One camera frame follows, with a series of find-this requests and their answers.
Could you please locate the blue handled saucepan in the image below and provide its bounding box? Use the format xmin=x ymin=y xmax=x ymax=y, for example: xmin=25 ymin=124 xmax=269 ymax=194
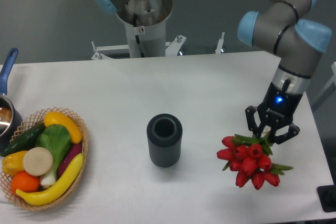
xmin=1 ymin=48 xmax=22 ymax=152

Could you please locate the green leafy bok choy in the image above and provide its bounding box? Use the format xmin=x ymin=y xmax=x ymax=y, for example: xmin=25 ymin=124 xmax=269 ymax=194
xmin=35 ymin=124 xmax=71 ymax=188

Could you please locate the red tulip bouquet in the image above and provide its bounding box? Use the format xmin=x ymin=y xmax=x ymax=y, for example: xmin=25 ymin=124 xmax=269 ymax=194
xmin=216 ymin=131 xmax=293 ymax=190

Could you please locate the white metal base frame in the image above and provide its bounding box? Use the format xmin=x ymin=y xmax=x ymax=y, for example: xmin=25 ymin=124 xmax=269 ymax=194
xmin=91 ymin=32 xmax=226 ymax=60

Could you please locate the yellow banana squash lower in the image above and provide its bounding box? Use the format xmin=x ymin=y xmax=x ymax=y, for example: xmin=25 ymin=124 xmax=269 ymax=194
xmin=16 ymin=153 xmax=84 ymax=206

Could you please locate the dark grey ribbed vase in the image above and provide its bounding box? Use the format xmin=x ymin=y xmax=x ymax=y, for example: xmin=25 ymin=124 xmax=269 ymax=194
xmin=146 ymin=113 xmax=183 ymax=168

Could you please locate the black device at edge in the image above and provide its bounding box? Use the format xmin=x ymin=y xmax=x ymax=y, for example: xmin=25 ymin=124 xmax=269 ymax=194
xmin=317 ymin=185 xmax=335 ymax=212

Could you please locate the yellow bell pepper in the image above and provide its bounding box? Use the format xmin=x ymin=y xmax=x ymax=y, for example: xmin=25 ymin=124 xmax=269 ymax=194
xmin=2 ymin=151 xmax=28 ymax=176

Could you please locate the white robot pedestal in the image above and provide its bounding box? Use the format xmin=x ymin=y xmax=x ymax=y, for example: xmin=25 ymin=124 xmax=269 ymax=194
xmin=117 ymin=0 xmax=173 ymax=58

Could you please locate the beige round disc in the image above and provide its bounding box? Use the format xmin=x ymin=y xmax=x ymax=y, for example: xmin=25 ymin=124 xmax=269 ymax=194
xmin=23 ymin=147 xmax=53 ymax=176

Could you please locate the woven wicker basket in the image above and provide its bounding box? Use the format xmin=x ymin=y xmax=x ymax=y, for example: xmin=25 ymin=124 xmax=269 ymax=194
xmin=1 ymin=107 xmax=89 ymax=211

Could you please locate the yellow squash upper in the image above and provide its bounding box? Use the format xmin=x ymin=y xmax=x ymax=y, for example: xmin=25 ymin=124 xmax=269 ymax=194
xmin=43 ymin=111 xmax=82 ymax=144

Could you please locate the green cucumber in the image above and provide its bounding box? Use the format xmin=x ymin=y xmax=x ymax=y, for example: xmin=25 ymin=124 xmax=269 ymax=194
xmin=1 ymin=123 xmax=46 ymax=157

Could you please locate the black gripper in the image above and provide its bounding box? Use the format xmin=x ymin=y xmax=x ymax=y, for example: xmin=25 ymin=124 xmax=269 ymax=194
xmin=245 ymin=83 xmax=303 ymax=145

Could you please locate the orange fruit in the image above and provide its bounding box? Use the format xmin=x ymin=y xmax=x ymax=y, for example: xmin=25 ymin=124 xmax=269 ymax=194
xmin=10 ymin=172 xmax=40 ymax=195

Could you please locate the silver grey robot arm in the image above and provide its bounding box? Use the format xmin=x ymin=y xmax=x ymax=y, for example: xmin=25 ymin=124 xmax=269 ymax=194
xmin=94 ymin=0 xmax=332 ymax=144

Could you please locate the purple sweet potato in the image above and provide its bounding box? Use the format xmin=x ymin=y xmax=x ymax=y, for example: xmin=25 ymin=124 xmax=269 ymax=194
xmin=57 ymin=143 xmax=82 ymax=178

